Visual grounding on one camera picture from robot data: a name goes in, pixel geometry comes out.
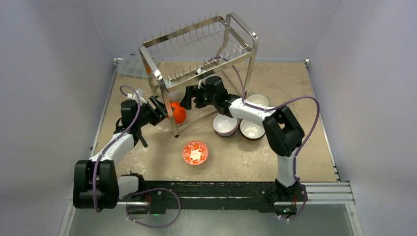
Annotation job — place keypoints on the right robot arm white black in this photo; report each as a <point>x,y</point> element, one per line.
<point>284,133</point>

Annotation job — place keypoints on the white bowl teal outside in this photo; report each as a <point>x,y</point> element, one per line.
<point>258,99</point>

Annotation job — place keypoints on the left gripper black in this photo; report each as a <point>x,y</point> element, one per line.
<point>159,113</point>

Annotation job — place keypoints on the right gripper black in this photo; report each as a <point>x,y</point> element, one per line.
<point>193,97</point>

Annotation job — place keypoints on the stainless steel dish rack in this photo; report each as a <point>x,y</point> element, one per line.
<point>227,45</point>

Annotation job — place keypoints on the white bowl red patterned outside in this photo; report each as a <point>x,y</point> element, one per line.
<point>225,126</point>

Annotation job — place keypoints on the orange white floral bowl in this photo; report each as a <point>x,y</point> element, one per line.
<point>195,153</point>

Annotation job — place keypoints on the black hammer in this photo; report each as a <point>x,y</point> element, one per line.
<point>142,140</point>

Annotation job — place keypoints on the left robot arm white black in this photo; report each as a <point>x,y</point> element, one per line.
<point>96,184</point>

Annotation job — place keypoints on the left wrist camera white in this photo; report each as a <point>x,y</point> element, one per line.
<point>137,96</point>

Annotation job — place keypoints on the white bowl brown outside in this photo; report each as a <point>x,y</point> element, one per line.
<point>251,131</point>

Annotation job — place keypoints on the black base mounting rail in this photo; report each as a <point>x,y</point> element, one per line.
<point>264,197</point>

